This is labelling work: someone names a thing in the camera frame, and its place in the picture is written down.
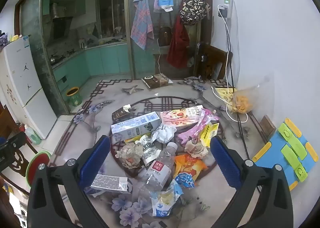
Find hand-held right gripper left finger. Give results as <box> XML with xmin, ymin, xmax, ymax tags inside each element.
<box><xmin>27</xmin><ymin>135</ymin><xmax>112</xmax><ymax>228</ymax></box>

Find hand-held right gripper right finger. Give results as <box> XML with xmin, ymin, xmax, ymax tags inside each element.
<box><xmin>209</xmin><ymin>135</ymin><xmax>294</xmax><ymax>228</ymax></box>

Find orange snack wrapper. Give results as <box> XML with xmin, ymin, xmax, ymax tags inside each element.
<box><xmin>173</xmin><ymin>153</ymin><xmax>208</xmax><ymax>181</ymax></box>

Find brown cigarette pack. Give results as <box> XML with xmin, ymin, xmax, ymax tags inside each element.
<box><xmin>111</xmin><ymin>104</ymin><xmax>138</xmax><ymax>122</ymax></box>

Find yellow white drink carton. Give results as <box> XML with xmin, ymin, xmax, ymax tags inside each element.
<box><xmin>111</xmin><ymin>111</ymin><xmax>162</xmax><ymax>142</ymax></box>

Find white blue pouch wrapper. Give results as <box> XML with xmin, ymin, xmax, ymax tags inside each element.
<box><xmin>151</xmin><ymin>180</ymin><xmax>185</xmax><ymax>218</ymax></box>

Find dark carved wooden chair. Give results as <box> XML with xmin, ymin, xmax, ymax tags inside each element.
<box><xmin>0</xmin><ymin>104</ymin><xmax>37</xmax><ymax>198</ymax></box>

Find green bottle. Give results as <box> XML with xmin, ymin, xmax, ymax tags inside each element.
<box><xmin>24</xmin><ymin>125</ymin><xmax>41</xmax><ymax>144</ymax></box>

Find grey patterned box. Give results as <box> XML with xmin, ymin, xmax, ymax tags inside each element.
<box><xmin>84</xmin><ymin>174</ymin><xmax>133</xmax><ymax>197</ymax></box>

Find crumpled beige paper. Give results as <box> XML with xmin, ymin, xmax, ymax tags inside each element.
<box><xmin>184</xmin><ymin>139</ymin><xmax>209</xmax><ymax>160</ymax></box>

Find torn yellow carton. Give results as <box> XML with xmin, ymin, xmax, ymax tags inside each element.
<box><xmin>199</xmin><ymin>122</ymin><xmax>220</xmax><ymax>147</ymax></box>

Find red green stool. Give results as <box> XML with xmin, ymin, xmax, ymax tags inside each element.
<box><xmin>26</xmin><ymin>150</ymin><xmax>52</xmax><ymax>189</ymax></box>

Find crumpled brown printed paper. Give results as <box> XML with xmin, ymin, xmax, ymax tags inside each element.
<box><xmin>117</xmin><ymin>142</ymin><xmax>143</xmax><ymax>169</ymax></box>

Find pink purple wrapper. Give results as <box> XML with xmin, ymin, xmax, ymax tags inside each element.
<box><xmin>178</xmin><ymin>109</ymin><xmax>220</xmax><ymax>146</ymax></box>

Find blue yellow box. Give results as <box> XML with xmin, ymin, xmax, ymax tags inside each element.
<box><xmin>252</xmin><ymin>118</ymin><xmax>319</xmax><ymax>191</ymax></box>

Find black white wrapper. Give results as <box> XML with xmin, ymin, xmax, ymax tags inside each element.
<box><xmin>138</xmin><ymin>135</ymin><xmax>162</xmax><ymax>166</ymax></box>

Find small brown card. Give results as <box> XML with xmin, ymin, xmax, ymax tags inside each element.
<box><xmin>259</xmin><ymin>115</ymin><xmax>277</xmax><ymax>137</ymax></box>

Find clear bag of orange snacks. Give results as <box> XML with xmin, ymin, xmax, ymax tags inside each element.
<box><xmin>230</xmin><ymin>74</ymin><xmax>273</xmax><ymax>115</ymax></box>

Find clear plastic bottle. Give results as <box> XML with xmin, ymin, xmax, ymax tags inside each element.
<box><xmin>138</xmin><ymin>142</ymin><xmax>178</xmax><ymax>191</ymax></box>

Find pink snack box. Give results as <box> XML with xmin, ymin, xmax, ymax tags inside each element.
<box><xmin>160</xmin><ymin>105</ymin><xmax>204</xmax><ymax>131</ymax></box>

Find white refrigerator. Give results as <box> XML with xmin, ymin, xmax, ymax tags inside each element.
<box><xmin>0</xmin><ymin>35</ymin><xmax>58</xmax><ymax>140</ymax></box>

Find green yellow bin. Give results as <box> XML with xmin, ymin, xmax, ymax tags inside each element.
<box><xmin>65</xmin><ymin>87</ymin><xmax>83</xmax><ymax>108</ymax></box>

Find teal kitchen cabinets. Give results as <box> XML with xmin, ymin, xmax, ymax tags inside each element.
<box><xmin>52</xmin><ymin>43</ymin><xmax>132</xmax><ymax>88</ymax></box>

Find red garment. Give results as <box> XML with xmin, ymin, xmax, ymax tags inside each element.
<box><xmin>166</xmin><ymin>15</ymin><xmax>190</xmax><ymax>69</ymax></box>

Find black range hood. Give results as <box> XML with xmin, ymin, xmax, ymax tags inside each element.
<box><xmin>51</xmin><ymin>16</ymin><xmax>73</xmax><ymax>40</ymax></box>

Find brown handbag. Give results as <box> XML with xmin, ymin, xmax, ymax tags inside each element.
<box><xmin>159</xmin><ymin>26</ymin><xmax>173</xmax><ymax>46</ymax></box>

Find plaid towel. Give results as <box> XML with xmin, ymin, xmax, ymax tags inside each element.
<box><xmin>130</xmin><ymin>0</ymin><xmax>154</xmax><ymax>50</ymax></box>

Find black printed tote bag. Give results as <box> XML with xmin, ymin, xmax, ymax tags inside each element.
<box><xmin>180</xmin><ymin>0</ymin><xmax>211</xmax><ymax>26</ymax></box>

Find white cable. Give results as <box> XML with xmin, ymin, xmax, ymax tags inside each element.
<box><xmin>211</xmin><ymin>5</ymin><xmax>248</xmax><ymax>123</ymax></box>

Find black cable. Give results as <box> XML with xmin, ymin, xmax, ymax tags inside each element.
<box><xmin>218</xmin><ymin>9</ymin><xmax>250</xmax><ymax>161</ymax></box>

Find white hanging cord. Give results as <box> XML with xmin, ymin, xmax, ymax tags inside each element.
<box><xmin>156</xmin><ymin>38</ymin><xmax>162</xmax><ymax>75</ymax></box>

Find white wall charger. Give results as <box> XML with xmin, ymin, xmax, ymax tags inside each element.
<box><xmin>218</xmin><ymin>0</ymin><xmax>234</xmax><ymax>18</ymax></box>

